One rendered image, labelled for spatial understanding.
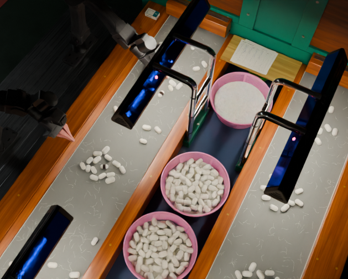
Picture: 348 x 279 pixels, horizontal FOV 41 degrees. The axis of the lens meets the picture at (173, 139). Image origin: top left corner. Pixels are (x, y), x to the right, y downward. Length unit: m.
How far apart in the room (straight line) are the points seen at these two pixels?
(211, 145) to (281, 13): 0.61
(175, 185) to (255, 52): 0.71
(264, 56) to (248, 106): 0.25
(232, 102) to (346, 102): 0.49
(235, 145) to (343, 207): 0.49
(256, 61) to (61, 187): 0.99
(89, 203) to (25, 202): 0.24
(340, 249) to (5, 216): 1.22
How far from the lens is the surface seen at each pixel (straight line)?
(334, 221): 1.86
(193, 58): 2.13
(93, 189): 1.83
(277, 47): 2.16
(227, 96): 2.03
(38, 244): 1.41
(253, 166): 1.86
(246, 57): 2.11
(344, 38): 2.02
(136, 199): 1.77
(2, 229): 1.82
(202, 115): 1.99
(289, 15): 2.02
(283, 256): 1.79
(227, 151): 1.97
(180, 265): 1.73
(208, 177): 1.84
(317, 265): 1.79
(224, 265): 1.74
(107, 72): 2.06
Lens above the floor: 2.42
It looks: 62 degrees down
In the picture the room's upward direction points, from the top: 3 degrees clockwise
